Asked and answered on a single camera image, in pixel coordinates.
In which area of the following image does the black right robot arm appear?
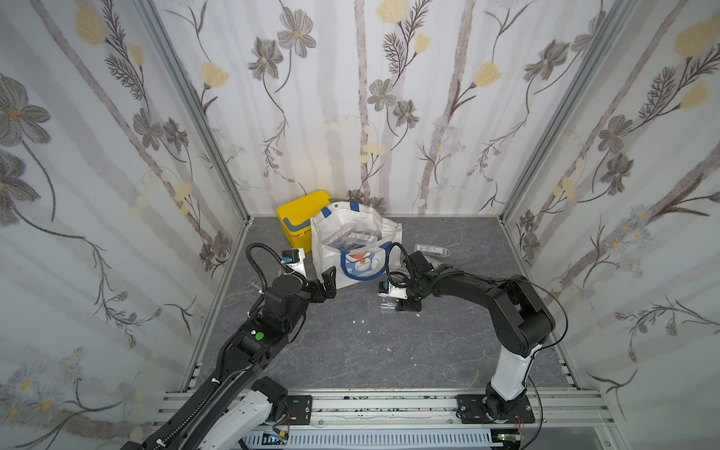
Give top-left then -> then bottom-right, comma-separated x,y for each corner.
379,242 -> 556,425

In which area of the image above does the clear long compass case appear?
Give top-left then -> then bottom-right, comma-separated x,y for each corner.
322,226 -> 381,251

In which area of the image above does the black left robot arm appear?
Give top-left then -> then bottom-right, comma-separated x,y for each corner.
124,255 -> 337,449

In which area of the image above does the right arm mounting base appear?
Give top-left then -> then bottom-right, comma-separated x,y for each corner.
456,392 -> 536,425

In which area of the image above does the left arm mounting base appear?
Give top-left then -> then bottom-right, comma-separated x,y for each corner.
242,385 -> 314,427

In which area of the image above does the aluminium front rail frame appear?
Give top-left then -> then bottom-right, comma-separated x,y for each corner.
151,387 -> 626,450

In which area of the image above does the yellow plastic lidded box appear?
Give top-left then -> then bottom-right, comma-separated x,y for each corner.
277,190 -> 331,253

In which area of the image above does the white canvas cartoon tote bag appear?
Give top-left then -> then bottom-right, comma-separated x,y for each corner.
310,202 -> 402,289

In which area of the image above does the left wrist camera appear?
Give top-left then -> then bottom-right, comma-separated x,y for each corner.
281,249 -> 307,277

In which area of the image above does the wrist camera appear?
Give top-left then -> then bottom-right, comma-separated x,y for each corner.
281,249 -> 307,277
378,281 -> 408,300

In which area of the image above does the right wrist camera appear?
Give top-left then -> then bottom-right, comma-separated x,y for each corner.
378,281 -> 408,300

